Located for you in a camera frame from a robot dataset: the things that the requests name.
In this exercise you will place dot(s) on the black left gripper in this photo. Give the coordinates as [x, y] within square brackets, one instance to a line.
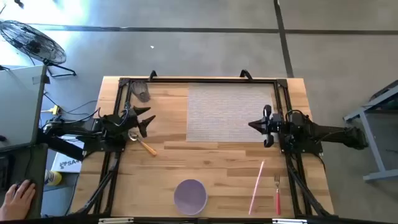
[119, 126]

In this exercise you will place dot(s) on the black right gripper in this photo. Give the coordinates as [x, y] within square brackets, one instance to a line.
[273, 124]

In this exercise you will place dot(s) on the black mesh pen cup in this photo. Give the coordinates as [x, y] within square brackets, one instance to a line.
[140, 90]

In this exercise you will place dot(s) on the pink drinking straw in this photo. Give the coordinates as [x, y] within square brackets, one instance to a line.
[256, 187]

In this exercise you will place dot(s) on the purple plastic bowl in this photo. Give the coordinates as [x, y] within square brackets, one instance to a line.
[190, 197]

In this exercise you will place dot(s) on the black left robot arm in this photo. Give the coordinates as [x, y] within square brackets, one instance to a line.
[71, 129]

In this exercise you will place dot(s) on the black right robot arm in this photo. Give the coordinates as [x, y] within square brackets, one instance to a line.
[326, 132]

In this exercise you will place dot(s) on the grey woven placemat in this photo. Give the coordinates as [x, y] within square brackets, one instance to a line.
[224, 112]

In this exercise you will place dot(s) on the yellow power plug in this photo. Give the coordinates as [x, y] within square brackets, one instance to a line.
[55, 109]

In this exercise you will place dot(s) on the white cardboard box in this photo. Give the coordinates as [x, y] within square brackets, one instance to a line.
[66, 161]

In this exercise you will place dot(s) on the grey metal cart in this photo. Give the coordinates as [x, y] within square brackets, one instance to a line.
[373, 130]

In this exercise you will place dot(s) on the black metal floor fan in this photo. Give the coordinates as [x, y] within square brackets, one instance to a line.
[32, 43]

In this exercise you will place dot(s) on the black keyboard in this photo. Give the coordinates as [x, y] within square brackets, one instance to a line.
[4, 174]

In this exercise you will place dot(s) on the person's hand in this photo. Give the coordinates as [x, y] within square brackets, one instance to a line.
[15, 202]

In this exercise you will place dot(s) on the black aluminium table frame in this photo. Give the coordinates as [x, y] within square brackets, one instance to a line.
[199, 80]

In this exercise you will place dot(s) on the silver metal bracket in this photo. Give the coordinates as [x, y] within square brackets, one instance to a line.
[289, 221]
[115, 220]

